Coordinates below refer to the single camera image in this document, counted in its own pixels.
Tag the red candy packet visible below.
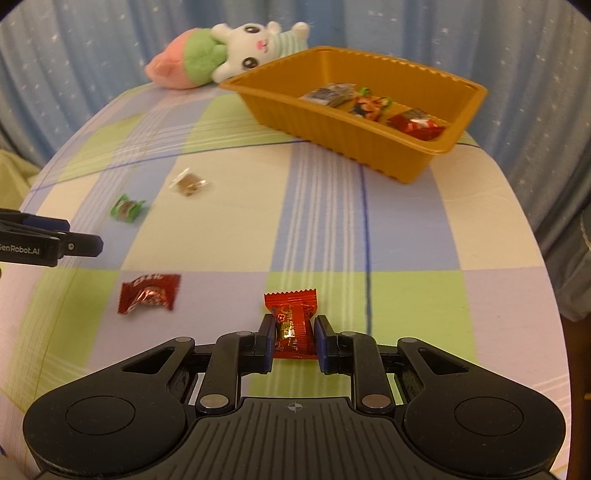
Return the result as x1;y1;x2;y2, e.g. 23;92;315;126
263;289;318;359

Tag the red snack packet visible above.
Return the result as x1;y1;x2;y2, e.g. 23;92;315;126
387;108;446;141
117;273;181;315

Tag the green black sausage snack packet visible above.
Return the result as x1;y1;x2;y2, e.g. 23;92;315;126
349;87;392;122

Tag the clear black seaweed snack packet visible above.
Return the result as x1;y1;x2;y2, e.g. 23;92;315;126
301;83;356;108

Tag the red snack packet on table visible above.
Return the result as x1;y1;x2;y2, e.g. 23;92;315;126
117;273;181;315

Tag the green wrapped candy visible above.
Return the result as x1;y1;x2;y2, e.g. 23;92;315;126
110;194;145;223

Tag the checked pastel tablecloth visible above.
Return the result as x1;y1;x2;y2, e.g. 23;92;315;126
1;86;571;476

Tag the clear wrapped brown candy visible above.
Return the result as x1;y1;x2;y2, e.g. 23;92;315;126
169;168;208;197

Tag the blue star curtain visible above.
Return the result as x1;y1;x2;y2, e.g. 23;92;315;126
1;1;590;321

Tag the orange plastic tray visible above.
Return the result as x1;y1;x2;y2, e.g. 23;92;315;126
221;46;487;183

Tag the white rabbit carrot plush toy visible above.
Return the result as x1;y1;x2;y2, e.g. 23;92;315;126
144;21;310;90

